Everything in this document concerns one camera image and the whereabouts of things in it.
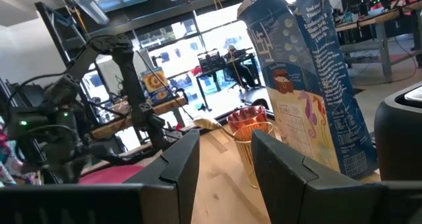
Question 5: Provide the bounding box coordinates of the black basket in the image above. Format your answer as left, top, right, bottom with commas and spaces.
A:
196, 48, 226, 74

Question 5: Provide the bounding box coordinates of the grey-legged wooden table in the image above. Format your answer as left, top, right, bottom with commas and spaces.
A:
334, 1, 422, 83

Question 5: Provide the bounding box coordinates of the wooden workbench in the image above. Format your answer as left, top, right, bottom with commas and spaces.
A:
90, 94, 189, 141

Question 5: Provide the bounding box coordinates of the pink plate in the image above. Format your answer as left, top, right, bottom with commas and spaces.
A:
78, 164, 146, 185

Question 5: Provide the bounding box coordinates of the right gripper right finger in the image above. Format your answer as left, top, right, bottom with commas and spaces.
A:
251, 130, 373, 224

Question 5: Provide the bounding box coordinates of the yellow and blue box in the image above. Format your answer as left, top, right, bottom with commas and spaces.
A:
140, 67, 169, 105

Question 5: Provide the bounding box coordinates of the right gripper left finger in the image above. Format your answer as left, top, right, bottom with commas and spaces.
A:
125, 128, 201, 224

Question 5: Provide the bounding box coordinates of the colourful patterned cloth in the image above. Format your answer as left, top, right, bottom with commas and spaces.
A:
0, 117, 17, 187

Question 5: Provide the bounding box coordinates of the blue cereal box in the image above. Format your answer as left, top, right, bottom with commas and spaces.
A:
237, 0, 379, 181

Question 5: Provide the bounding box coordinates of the person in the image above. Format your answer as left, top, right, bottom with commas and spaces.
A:
224, 44, 261, 90

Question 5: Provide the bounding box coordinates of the orange faceted glass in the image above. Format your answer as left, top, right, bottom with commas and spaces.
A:
226, 105, 268, 142

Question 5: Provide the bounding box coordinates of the black toaster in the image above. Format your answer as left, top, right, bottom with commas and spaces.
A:
374, 82, 422, 182

